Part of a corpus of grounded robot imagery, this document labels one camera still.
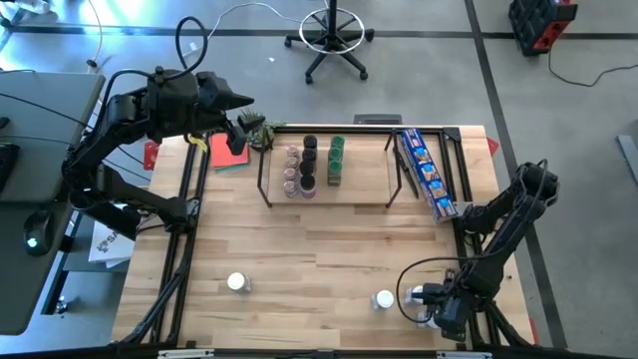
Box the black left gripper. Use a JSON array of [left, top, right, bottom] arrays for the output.
[[147, 69, 255, 156]]

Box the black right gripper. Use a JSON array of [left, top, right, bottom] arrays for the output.
[[411, 281, 478, 343]]

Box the black-lid purple-label spice jar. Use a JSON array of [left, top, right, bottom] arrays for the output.
[[299, 174, 318, 200]]

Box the red folder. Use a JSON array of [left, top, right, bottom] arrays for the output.
[[208, 132, 250, 171]]

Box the small potted green plant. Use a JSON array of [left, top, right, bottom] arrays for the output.
[[236, 108, 286, 152]]

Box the blue plastic wrap box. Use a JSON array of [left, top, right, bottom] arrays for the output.
[[400, 128, 459, 223]]

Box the office stool base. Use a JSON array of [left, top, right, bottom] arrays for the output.
[[283, 0, 376, 85]]

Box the dark gray box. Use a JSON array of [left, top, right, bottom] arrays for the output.
[[353, 113, 404, 126]]

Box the white printed paper sheet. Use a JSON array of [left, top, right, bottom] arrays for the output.
[[88, 218, 139, 269]]

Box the gray desk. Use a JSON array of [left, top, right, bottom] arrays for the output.
[[0, 71, 107, 336]]

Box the black computer mouse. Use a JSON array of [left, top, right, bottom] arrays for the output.
[[22, 208, 56, 258]]

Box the black keyboard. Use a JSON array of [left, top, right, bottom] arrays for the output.
[[0, 143, 21, 194]]

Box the red and black tool case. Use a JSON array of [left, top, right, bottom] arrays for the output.
[[507, 0, 579, 57]]

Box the silver bracket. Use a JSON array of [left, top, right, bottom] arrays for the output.
[[158, 348, 215, 359], [436, 350, 493, 359]]

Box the white floor cable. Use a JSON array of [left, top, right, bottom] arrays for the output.
[[178, 2, 325, 61]]

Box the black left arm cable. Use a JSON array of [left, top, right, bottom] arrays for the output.
[[99, 16, 208, 121]]

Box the wooden shelf black frame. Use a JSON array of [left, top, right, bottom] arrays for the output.
[[255, 127, 403, 209]]

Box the beige cable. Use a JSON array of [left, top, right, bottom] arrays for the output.
[[84, 0, 105, 71]]

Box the black aluminium table frame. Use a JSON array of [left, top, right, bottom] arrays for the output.
[[112, 124, 542, 353]]

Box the black desk cable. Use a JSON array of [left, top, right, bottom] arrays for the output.
[[0, 135, 76, 151], [0, 92, 69, 124]]

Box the black floor cable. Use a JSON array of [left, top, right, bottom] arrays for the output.
[[546, 47, 638, 89]]

